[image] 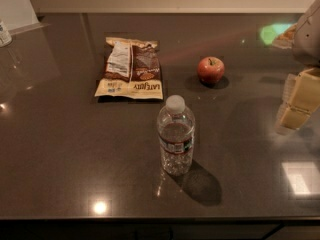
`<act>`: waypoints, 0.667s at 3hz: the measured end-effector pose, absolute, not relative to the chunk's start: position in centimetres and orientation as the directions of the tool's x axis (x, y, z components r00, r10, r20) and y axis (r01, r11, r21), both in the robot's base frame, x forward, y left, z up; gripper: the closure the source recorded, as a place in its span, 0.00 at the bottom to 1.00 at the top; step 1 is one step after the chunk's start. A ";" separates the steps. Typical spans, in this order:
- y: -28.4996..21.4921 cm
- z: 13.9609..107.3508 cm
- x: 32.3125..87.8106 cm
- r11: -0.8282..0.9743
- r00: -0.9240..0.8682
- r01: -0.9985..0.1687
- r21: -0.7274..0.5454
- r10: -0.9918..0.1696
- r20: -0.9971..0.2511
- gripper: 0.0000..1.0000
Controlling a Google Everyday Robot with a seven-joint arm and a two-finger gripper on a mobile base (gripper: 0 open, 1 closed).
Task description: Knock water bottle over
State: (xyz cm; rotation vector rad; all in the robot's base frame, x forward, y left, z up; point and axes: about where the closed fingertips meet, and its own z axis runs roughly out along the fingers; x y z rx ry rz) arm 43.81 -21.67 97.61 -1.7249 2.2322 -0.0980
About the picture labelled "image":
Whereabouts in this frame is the brown chip snack bag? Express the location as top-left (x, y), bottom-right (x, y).
top-left (95, 37), bottom-right (163, 100)

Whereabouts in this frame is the red apple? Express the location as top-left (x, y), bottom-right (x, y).
top-left (197, 56), bottom-right (225, 85)

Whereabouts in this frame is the white slanted board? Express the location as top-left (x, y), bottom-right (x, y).
top-left (0, 0), bottom-right (48, 35)

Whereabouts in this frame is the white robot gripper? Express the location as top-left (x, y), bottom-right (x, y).
top-left (275, 0), bottom-right (320, 135)

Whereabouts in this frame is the clear plastic water bottle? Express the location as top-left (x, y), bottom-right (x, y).
top-left (157, 95), bottom-right (196, 176)

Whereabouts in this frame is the white labelled container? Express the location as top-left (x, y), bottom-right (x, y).
top-left (0, 19), bottom-right (12, 47)

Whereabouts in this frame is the green orange snack bag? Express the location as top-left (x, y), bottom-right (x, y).
top-left (260, 23), bottom-right (297, 49)

